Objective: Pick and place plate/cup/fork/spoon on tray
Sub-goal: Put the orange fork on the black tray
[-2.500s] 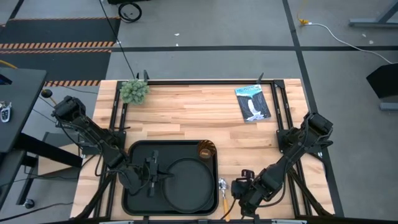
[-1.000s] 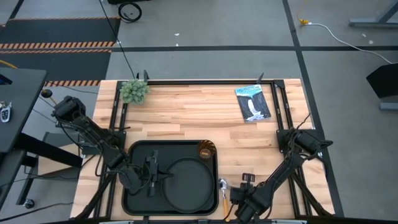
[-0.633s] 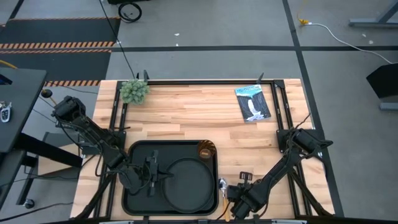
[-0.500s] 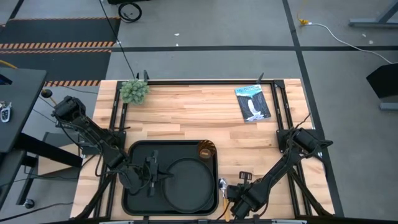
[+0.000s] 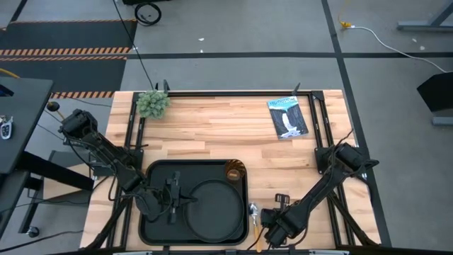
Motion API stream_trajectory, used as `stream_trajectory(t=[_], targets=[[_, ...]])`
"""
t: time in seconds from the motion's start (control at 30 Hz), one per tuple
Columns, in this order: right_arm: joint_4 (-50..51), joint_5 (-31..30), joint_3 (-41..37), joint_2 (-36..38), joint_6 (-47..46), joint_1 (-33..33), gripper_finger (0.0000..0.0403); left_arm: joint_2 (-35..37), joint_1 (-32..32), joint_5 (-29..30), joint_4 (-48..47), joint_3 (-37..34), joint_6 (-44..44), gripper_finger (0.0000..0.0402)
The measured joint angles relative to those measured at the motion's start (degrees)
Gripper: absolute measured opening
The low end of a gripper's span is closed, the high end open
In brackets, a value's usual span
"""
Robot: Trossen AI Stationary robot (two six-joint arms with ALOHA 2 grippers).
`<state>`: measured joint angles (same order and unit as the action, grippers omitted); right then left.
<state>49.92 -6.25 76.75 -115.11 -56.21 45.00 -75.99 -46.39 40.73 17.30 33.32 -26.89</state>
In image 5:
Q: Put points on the black desk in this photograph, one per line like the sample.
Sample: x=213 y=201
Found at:
x=21 y=117

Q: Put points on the yellow plug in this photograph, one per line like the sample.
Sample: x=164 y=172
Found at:
x=345 y=24

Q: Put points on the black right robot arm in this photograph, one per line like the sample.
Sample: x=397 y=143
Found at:
x=318 y=191

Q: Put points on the black round plate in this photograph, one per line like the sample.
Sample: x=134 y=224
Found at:
x=216 y=212

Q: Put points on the grey table leg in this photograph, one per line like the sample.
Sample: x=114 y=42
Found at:
x=424 y=25

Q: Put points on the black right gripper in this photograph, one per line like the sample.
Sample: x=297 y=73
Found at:
x=285 y=226

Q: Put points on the black round knob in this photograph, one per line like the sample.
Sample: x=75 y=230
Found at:
x=53 y=106

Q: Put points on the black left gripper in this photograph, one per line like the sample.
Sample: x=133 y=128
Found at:
x=152 y=203

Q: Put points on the black plastic tray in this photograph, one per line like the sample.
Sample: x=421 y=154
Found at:
x=159 y=177

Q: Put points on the book with waterfall cover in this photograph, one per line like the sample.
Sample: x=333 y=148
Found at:
x=287 y=118

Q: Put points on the green potted plant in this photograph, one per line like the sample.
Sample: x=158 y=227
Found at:
x=153 y=104

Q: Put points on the black caster wheel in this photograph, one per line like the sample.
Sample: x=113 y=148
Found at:
x=33 y=232

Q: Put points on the key fob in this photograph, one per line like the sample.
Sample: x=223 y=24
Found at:
x=6 y=129

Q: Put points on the black angular object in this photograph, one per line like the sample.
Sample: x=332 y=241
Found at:
x=437 y=92

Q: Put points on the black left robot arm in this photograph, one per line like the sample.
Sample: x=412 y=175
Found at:
x=106 y=148

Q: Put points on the amber faceted cup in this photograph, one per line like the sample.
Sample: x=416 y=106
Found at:
x=234 y=173

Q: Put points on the black hazard striped floor mat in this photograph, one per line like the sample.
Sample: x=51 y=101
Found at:
x=67 y=39

